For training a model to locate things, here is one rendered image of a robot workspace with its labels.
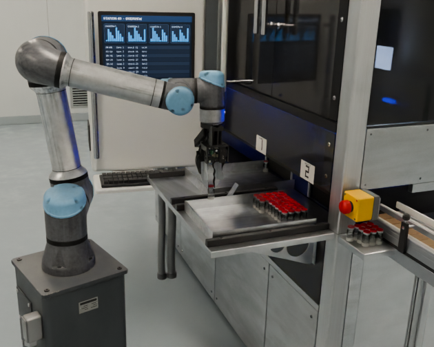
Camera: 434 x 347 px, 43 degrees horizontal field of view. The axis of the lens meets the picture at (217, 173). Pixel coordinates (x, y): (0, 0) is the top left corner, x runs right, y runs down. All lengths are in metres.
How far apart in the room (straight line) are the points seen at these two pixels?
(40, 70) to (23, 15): 5.35
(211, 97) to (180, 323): 1.48
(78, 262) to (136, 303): 1.39
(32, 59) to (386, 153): 1.03
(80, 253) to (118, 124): 0.91
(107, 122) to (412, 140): 1.27
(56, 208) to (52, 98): 0.32
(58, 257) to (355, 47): 1.01
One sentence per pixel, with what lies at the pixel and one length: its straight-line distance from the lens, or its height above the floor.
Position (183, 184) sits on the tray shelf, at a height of 0.88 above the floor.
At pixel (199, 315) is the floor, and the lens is 2.87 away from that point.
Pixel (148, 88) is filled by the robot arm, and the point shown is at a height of 1.32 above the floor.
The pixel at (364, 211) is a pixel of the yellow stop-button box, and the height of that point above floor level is 0.99.
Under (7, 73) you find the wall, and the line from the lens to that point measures 6.89.
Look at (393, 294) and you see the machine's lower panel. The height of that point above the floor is 0.63.
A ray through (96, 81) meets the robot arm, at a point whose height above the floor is 1.33.
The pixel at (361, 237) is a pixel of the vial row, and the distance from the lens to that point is 1.65.
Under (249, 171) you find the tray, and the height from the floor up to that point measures 0.88.
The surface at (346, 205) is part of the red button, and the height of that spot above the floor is 1.01.
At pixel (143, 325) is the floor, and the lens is 2.81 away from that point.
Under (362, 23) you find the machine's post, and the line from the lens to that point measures 1.55.
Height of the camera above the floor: 1.56
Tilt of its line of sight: 18 degrees down
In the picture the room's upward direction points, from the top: 2 degrees clockwise
